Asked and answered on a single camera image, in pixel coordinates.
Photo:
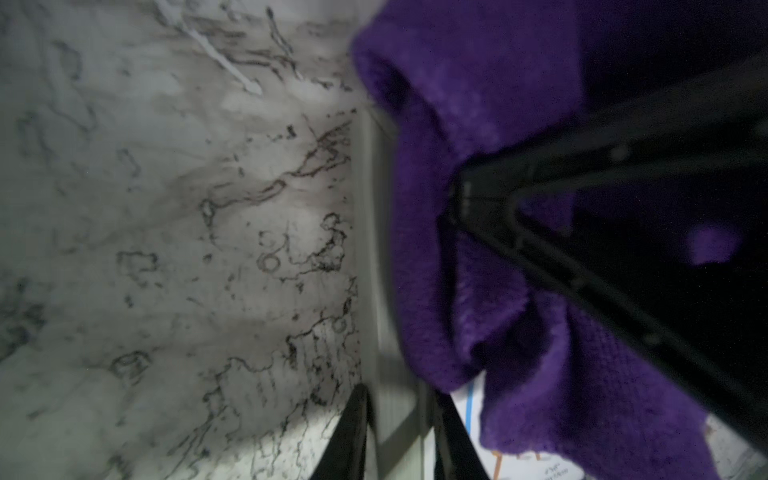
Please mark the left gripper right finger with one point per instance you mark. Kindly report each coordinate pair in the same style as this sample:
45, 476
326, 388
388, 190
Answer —
456, 457

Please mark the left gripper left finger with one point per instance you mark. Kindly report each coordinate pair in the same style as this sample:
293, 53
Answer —
345, 455

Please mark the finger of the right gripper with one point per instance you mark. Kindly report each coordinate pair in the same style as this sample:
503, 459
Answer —
652, 216

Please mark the grey green picture frame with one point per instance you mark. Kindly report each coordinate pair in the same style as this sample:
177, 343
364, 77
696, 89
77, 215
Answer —
403, 442

